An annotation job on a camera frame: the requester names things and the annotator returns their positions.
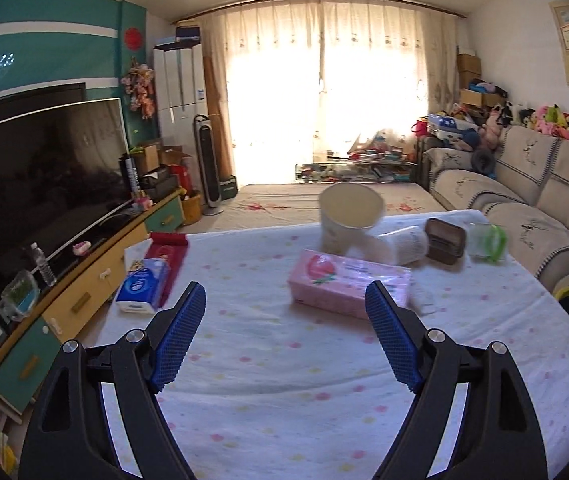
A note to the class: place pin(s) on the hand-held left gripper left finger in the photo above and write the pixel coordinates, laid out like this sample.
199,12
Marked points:
179,340

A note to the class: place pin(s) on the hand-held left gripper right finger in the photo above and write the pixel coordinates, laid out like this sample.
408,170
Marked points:
394,335

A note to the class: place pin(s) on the pink tissue pack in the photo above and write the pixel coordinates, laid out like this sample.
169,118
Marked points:
324,280

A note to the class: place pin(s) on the white plastic cup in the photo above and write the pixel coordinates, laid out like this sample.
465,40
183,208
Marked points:
404,245

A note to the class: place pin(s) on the brown plastic tray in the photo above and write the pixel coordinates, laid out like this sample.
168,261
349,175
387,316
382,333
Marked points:
444,240

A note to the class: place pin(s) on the green and clear plastic container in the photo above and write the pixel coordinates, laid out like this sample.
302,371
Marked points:
487,242

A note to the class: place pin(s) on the white paper bowl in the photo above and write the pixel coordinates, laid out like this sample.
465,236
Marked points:
349,210

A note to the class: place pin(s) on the blue tissue pack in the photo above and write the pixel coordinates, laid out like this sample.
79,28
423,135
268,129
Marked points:
142,285

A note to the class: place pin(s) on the red box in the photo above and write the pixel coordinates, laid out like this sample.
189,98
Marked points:
172,250

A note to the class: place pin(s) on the yellow and teal television cabinet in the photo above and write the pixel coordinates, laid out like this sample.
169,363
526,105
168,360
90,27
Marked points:
94,280

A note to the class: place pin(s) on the white dotted tablecloth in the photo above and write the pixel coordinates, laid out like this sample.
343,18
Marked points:
289,385

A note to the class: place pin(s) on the yellow bucket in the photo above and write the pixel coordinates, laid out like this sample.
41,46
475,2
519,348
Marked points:
191,208

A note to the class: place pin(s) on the small pink object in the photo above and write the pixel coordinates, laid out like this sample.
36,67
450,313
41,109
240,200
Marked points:
82,248

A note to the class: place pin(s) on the clear water bottle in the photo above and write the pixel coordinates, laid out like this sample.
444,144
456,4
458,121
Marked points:
43,265

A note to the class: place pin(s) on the clear bag with greens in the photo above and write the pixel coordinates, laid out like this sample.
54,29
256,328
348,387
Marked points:
18,297

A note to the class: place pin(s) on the floral beige bed cover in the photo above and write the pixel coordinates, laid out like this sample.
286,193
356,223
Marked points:
274,202

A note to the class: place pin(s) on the cluttered glass coffee table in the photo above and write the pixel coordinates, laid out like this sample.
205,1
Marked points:
354,167

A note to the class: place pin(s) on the black tall box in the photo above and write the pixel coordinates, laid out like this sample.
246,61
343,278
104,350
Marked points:
129,175

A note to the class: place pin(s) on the tower fan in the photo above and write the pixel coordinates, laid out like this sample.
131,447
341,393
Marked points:
208,165

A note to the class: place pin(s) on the brown cardboard box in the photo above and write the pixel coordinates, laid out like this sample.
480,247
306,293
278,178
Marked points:
148,156

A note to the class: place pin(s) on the beige sofa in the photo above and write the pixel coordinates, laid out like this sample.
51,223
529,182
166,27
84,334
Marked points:
529,200

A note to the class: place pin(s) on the large curved television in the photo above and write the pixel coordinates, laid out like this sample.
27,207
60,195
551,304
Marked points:
39,180

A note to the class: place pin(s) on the white standing air conditioner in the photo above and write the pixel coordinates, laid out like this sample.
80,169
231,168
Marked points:
179,90

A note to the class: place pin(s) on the pink hanging flower decoration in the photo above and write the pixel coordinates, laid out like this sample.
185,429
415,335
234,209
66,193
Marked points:
139,87

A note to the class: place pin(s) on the row of plush toys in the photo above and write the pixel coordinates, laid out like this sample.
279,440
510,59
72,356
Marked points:
554,120

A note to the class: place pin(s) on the stack of cardboard boxes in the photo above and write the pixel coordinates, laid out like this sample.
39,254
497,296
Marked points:
468,72

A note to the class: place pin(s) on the small black television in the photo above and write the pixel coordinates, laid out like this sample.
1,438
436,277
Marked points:
24,95

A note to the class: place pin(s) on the beige curtains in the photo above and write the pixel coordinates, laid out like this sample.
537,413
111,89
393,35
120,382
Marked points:
264,50

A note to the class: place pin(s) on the dark box on air conditioner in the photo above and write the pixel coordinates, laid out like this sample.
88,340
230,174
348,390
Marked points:
187,34

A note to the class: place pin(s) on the red round wall ornament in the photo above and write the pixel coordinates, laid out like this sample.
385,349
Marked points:
134,37

